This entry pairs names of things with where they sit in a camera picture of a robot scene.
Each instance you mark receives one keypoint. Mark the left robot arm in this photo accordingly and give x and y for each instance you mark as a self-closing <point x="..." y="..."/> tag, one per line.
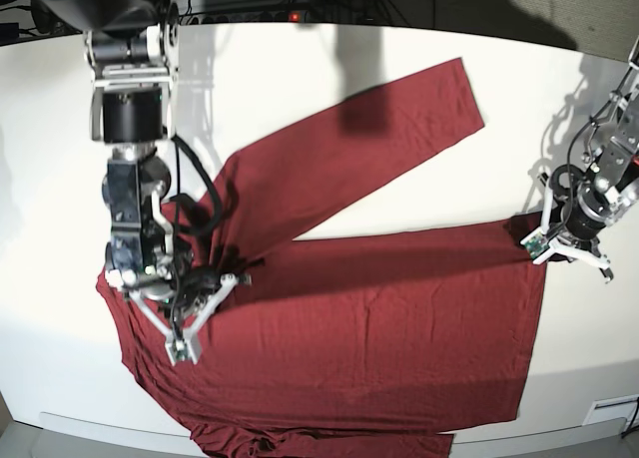
<point x="595" y="186"/>

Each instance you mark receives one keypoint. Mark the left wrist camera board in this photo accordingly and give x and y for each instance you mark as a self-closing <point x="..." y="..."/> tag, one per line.
<point x="535" y="244"/>

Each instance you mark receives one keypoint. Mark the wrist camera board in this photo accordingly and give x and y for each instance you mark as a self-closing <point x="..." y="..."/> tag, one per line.
<point x="535" y="244"/>
<point x="178" y="351"/>

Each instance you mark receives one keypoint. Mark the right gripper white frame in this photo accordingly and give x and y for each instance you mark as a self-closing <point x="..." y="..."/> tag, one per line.
<point x="180" y="306"/>

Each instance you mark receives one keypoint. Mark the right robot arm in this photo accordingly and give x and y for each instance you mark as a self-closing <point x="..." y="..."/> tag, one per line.
<point x="132" y="48"/>

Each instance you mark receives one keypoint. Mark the white label plate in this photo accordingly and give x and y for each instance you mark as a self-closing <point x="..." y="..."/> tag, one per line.
<point x="604" y="410"/>

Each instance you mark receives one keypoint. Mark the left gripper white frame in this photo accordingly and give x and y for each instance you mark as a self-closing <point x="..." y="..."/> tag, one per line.
<point x="570" y="233"/>

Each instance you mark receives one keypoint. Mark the dark red long-sleeve shirt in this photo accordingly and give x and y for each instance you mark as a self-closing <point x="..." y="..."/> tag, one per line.
<point x="370" y="346"/>

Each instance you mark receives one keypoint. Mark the power strip with red light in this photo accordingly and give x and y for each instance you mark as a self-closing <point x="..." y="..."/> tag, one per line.
<point x="269" y="16"/>

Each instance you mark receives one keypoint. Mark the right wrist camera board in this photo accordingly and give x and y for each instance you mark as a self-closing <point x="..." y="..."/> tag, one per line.
<point x="178" y="351"/>

